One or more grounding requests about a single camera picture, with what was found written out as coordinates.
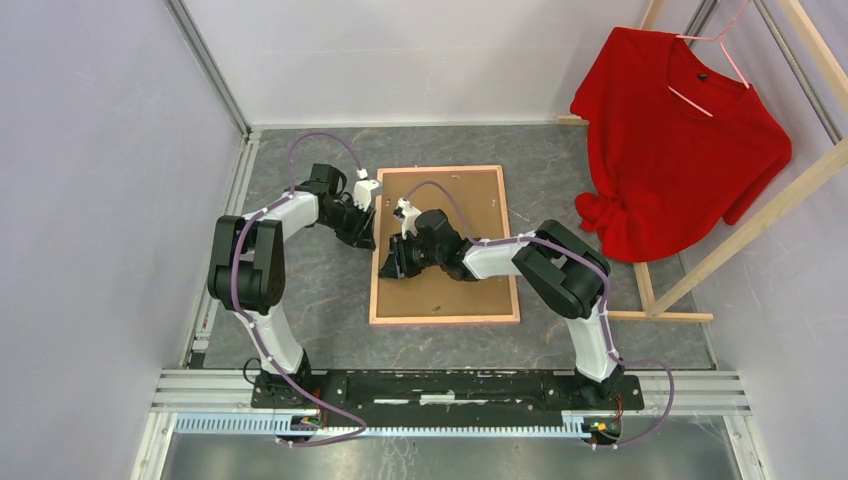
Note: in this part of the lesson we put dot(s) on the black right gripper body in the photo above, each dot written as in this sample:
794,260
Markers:
419,257

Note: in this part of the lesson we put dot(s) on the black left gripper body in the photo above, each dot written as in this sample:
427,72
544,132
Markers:
345,222

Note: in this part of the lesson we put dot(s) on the brown backing board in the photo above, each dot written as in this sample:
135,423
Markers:
464,291

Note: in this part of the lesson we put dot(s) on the pink wooden picture frame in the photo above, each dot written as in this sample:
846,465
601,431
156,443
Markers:
510,265

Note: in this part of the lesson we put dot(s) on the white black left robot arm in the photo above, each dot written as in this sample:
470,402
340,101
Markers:
247,264

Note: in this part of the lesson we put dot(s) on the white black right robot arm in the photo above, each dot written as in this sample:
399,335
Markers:
571,278

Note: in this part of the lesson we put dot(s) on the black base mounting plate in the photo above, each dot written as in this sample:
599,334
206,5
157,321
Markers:
444,398

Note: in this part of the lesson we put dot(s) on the red t-shirt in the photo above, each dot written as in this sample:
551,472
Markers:
674,147

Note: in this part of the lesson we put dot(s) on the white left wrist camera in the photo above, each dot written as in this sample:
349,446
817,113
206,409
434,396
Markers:
365,190

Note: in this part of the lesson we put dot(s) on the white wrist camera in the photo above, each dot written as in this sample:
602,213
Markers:
365,190
407,214

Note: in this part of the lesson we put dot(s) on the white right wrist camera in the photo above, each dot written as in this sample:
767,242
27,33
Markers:
407,214

